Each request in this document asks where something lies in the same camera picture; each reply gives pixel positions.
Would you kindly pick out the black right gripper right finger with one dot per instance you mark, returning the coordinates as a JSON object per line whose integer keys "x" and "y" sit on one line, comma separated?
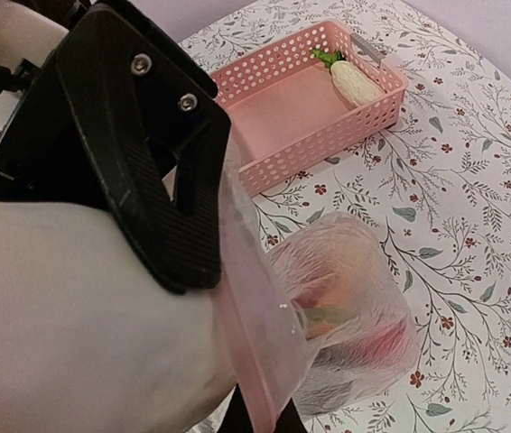
{"x": 290, "y": 421}

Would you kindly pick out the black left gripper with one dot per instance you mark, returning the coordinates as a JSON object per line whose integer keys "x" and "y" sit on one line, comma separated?
{"x": 120, "y": 118}

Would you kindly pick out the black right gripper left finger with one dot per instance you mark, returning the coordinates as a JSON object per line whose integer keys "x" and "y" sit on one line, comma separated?
{"x": 236, "y": 419}

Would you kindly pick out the clear zip top bag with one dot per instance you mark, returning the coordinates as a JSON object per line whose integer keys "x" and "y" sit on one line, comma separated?
{"x": 258, "y": 304}

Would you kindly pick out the red toy fruit front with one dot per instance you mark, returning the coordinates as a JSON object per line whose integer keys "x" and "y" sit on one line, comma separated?
{"x": 383, "y": 344}

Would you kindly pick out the orange toy fruit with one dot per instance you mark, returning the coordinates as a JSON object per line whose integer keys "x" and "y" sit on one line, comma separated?
{"x": 326, "y": 310}

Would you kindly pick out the pink perforated plastic basket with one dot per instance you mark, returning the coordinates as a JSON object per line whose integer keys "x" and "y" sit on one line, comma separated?
{"x": 286, "y": 112}

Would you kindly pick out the white toy vegetable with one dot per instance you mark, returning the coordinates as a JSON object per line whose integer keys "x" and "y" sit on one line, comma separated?
{"x": 352, "y": 83}
{"x": 89, "y": 342}

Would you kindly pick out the white toy vegetable front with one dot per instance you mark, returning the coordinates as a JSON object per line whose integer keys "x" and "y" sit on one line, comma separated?
{"x": 352, "y": 83}

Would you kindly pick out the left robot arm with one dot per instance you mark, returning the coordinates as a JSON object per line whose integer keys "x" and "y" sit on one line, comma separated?
{"x": 29, "y": 31}

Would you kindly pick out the floral patterned table mat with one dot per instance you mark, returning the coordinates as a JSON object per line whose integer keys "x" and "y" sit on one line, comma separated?
{"x": 437, "y": 189}

